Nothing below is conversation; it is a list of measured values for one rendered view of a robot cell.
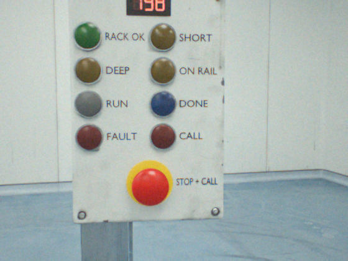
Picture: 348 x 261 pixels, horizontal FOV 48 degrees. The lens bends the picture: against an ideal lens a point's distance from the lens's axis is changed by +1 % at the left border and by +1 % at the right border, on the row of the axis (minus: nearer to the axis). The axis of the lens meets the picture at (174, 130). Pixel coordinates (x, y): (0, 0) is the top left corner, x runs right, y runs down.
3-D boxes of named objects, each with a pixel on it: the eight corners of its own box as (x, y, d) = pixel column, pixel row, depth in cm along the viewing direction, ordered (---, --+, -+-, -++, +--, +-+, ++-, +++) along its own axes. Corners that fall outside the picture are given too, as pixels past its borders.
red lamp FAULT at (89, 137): (102, 150, 42) (101, 125, 42) (76, 150, 42) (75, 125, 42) (102, 149, 43) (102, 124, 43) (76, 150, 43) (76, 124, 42)
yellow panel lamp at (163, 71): (176, 83, 42) (176, 58, 42) (150, 83, 42) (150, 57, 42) (175, 84, 43) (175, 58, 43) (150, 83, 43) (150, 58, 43)
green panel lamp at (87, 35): (100, 48, 41) (99, 22, 41) (73, 48, 41) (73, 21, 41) (100, 50, 42) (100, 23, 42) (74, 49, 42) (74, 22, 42)
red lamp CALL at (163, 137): (176, 149, 43) (176, 124, 43) (150, 150, 43) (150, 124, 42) (174, 148, 44) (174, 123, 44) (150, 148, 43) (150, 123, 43)
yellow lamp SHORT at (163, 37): (176, 50, 42) (176, 23, 42) (150, 49, 42) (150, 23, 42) (175, 50, 43) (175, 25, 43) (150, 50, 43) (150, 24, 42)
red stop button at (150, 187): (169, 207, 41) (169, 169, 41) (131, 208, 41) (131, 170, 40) (166, 196, 46) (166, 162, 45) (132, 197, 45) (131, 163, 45)
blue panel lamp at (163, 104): (176, 117, 43) (176, 91, 42) (150, 117, 42) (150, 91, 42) (174, 116, 43) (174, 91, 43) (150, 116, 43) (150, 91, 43)
